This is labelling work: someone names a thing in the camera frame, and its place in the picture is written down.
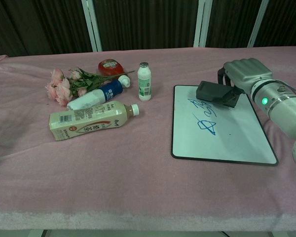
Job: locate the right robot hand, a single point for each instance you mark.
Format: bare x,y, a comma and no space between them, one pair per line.
246,74

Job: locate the black whiteboard eraser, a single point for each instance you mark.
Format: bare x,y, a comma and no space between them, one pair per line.
214,95

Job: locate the small white yogurt bottle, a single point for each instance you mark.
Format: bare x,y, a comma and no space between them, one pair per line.
144,82

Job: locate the pink velvet tablecloth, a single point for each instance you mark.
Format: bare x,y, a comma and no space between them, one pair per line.
138,148

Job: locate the red ketchup squeeze bottle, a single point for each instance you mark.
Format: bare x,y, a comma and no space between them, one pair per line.
111,67

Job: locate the blue and white bottle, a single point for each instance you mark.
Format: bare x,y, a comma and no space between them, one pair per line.
98,95

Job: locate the beige milk tea bottle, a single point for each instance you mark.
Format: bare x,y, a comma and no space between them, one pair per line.
88,121

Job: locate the pink artificial flower bouquet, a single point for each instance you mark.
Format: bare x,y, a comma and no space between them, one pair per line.
71,85

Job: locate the white partition post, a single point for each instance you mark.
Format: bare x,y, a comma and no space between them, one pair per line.
92,24
257,23
201,23

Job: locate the white board with black frame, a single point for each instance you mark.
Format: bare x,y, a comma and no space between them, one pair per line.
220,126

